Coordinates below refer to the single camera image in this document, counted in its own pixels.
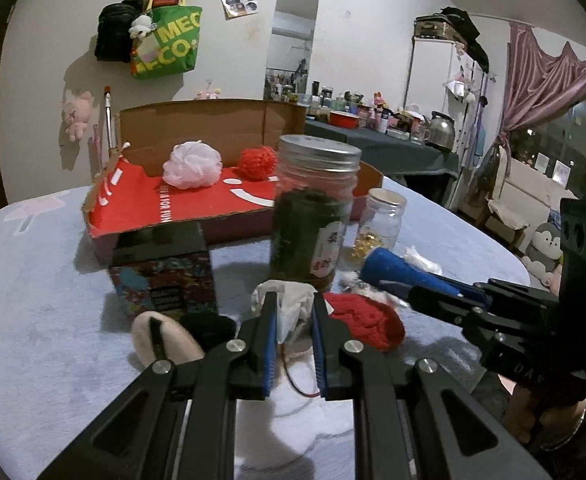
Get red bowl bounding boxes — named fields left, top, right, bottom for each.
left=328, top=111, right=361, bottom=129

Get pink plush toy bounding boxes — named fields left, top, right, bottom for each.
left=62, top=91, right=95, bottom=142

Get metal kettle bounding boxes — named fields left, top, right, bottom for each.
left=423, top=111, right=456, bottom=151

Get green tote bag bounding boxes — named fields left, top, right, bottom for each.
left=130, top=5, right=204, bottom=81

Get white chair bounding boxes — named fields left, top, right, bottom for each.
left=488, top=160, right=579, bottom=246

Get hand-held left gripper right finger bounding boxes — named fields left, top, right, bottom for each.
left=311, top=291, right=554, bottom=480

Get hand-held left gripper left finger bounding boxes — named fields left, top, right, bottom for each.
left=35, top=291, right=280, bottom=480

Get black backpack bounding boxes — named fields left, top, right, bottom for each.
left=94, top=0, right=146, bottom=63

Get pink curtain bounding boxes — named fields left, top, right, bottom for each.
left=496, top=22, right=586, bottom=153

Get white fuzzy plush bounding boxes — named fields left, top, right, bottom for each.
left=340, top=270, right=409, bottom=308

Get person's right hand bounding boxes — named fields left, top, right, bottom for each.
left=506, top=380, right=586, bottom=453

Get blue sock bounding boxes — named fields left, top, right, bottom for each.
left=359, top=248, right=489, bottom=306

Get pale pink bath pouf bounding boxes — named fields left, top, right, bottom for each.
left=162, top=140, right=223, bottom=190

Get white cloth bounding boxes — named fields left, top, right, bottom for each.
left=251, top=280, right=319, bottom=346

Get red lined cardboard box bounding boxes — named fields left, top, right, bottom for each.
left=82, top=99, right=384, bottom=256

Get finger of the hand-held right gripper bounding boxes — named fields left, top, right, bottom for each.
left=438, top=275, right=559, bottom=311
left=407, top=285, right=494, bottom=333

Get dark patterned box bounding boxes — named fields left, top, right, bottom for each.
left=109, top=222, right=219, bottom=318

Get window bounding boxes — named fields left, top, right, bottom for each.
left=513, top=85, right=586, bottom=201

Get table with dark green cloth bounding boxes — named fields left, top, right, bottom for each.
left=304, top=117, right=461, bottom=181

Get small panda plush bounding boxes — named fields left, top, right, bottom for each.
left=128, top=12, right=155, bottom=41

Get black scrunchie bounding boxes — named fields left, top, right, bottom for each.
left=179, top=312, right=237, bottom=353

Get dark clothes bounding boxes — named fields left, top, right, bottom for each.
left=439, top=6, right=490, bottom=73

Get white wardrobe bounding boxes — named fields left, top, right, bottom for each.
left=405, top=15, right=489, bottom=156

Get grey penguin plush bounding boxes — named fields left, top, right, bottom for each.
left=520, top=222, right=566, bottom=286

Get small jar with yellow capsules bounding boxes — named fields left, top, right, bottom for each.
left=350, top=188, right=408, bottom=263

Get wall mirror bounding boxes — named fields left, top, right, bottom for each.
left=264, top=0, right=320, bottom=103

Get thin red cord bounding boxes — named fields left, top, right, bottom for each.
left=279, top=345, right=320, bottom=400

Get large jar with green contents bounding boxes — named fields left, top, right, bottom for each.
left=269, top=135, right=363, bottom=292

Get red pompom ball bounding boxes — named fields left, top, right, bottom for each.
left=236, top=146, right=279, bottom=182

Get red knitted ball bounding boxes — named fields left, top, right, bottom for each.
left=323, top=292, right=406, bottom=352

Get white cotton wad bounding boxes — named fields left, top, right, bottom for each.
left=402, top=245, right=444, bottom=275

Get row of bottles and jars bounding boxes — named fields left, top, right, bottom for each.
left=305, top=80, right=424, bottom=136

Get beige and black plush item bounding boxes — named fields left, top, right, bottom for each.
left=131, top=311, right=206, bottom=367

